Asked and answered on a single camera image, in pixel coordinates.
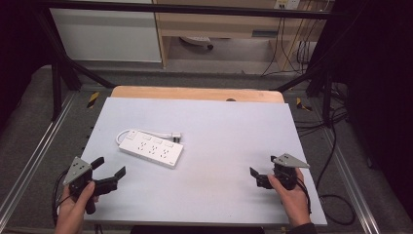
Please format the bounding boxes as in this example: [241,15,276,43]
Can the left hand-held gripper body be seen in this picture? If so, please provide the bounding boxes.
[62,156,98,215]

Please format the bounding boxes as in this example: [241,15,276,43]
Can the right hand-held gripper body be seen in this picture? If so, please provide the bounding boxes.
[271,152,311,191]

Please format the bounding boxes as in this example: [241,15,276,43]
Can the white power strip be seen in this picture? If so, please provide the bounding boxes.
[118,129,185,170]

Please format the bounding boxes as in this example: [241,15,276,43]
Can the white power strip cable with plug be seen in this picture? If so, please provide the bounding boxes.
[115,128,183,146]

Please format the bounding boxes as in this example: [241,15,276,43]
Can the person's right hand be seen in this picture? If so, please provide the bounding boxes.
[266,167,313,228]

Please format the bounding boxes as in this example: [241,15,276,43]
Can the person's left hand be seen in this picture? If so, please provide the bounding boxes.
[54,180,100,234]

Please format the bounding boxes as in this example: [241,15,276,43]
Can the wooden table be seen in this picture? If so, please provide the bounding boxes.
[110,85,286,104]

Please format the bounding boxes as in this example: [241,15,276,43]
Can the white cabinet panel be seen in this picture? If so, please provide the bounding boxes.
[50,7,163,63]

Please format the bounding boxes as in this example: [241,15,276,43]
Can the black curtain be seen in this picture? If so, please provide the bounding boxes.
[325,0,413,222]
[0,0,56,129]

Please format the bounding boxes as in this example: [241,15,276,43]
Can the grey power strip under desk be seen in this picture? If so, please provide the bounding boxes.
[179,35,214,51]

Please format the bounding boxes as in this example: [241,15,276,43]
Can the light wooden desk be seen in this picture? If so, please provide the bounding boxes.
[152,0,327,68]

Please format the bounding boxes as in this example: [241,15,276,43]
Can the right hand-held gripper black cable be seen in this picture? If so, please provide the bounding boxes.
[295,177,313,215]

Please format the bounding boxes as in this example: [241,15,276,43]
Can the hand-held gripper black cable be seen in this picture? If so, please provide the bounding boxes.
[295,177,313,215]
[51,169,72,226]

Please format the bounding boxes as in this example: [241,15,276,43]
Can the left hand-held gripper black cable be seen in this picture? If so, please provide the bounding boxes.
[51,169,72,226]

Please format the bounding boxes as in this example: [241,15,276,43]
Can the black floor cables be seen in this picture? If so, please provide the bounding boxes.
[292,81,357,227]

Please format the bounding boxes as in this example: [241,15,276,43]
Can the aluminium rail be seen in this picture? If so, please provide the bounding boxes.
[0,91,80,226]
[307,97,383,234]

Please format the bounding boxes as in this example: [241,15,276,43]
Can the black hanging cables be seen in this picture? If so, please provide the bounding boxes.
[260,9,318,78]

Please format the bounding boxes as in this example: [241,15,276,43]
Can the white wall outlet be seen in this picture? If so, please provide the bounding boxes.
[273,0,301,11]

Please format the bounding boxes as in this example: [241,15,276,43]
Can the black metal frame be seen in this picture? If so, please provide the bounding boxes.
[34,0,342,129]

